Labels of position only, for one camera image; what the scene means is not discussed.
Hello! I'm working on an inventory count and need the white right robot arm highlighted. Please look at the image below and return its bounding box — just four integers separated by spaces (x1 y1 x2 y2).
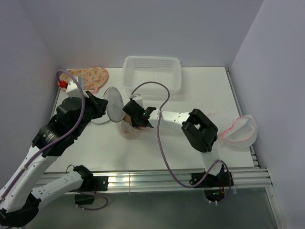
122 100 233 188

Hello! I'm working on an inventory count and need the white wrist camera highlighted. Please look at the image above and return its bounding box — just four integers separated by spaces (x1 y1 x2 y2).
130 94 144 108
58 76 84 97

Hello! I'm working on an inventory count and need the pink bra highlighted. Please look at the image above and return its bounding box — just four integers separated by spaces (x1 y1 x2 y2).
121 123 142 138

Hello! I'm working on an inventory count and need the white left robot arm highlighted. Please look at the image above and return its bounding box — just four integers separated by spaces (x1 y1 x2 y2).
0 91 108 228

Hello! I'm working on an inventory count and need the pink-trimmed white laundry bag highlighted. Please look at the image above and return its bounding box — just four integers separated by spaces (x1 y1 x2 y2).
207 113 258 149

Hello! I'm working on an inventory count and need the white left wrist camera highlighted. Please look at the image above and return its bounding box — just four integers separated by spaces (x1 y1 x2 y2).
58 76 84 97

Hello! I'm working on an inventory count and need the floral orange laundry bag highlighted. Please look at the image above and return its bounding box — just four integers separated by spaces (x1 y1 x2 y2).
57 67 109 97

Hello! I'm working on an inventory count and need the white plastic laundry basket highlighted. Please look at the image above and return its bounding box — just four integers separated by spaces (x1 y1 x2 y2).
122 56 182 93

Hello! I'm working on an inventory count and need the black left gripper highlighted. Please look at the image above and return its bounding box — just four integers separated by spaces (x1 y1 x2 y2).
72 90 108 137

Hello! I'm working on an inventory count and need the grey-trimmed white laundry bag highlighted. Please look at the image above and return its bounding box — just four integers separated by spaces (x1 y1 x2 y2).
91 113 110 125

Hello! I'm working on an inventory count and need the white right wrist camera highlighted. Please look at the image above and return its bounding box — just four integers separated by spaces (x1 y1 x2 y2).
130 94 144 108

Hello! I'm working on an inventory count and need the tan-trimmed white laundry bag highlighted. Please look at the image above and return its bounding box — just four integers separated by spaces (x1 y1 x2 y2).
103 86 143 140

